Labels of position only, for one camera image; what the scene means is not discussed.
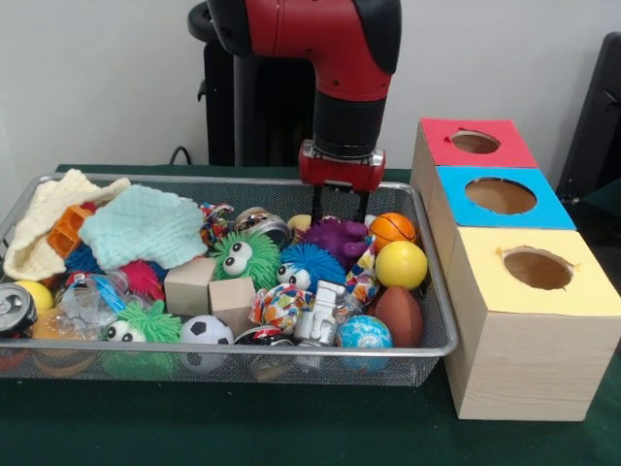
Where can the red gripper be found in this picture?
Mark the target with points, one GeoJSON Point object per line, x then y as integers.
{"type": "Point", "coordinates": [339, 172]}

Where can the purple spiky toy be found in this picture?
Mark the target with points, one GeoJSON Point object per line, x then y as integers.
{"type": "Point", "coordinates": [339, 238]}

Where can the yellow plush toy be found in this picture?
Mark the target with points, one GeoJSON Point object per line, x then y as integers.
{"type": "Point", "coordinates": [300, 222]}

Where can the light blue waffle cloth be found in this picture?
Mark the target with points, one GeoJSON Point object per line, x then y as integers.
{"type": "Point", "coordinates": [145, 223]}

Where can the cream waffle cloth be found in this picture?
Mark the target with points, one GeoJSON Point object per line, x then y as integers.
{"type": "Point", "coordinates": [34, 233]}

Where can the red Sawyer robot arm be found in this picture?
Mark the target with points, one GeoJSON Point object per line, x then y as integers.
{"type": "Point", "coordinates": [315, 39]}

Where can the wooden box with three holes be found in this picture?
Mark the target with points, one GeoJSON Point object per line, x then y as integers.
{"type": "Point", "coordinates": [524, 369]}

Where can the orange toy basketball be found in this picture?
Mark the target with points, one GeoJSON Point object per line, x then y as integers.
{"type": "Point", "coordinates": [393, 228]}

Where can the blue spiky ball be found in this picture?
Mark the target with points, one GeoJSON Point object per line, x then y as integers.
{"type": "Point", "coordinates": [303, 264]}

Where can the yellow ball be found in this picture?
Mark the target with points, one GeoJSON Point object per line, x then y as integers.
{"type": "Point", "coordinates": [402, 264]}

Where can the green spiky toy with eyes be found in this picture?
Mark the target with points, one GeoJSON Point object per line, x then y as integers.
{"type": "Point", "coordinates": [140, 325]}
{"type": "Point", "coordinates": [242, 252]}

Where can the brown toy football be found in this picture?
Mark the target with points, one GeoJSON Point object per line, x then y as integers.
{"type": "Point", "coordinates": [400, 315]}

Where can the blue globe ball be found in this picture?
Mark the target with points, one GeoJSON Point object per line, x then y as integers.
{"type": "Point", "coordinates": [364, 332]}

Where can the black and white soccer ball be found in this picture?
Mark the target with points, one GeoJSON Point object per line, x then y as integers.
{"type": "Point", "coordinates": [206, 330]}

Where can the dark green table cloth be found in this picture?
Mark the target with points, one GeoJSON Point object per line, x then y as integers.
{"type": "Point", "coordinates": [242, 427]}

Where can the black chair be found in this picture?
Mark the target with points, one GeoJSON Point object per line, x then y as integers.
{"type": "Point", "coordinates": [597, 121]}

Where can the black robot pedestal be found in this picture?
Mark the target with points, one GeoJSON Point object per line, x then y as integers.
{"type": "Point", "coordinates": [257, 107]}

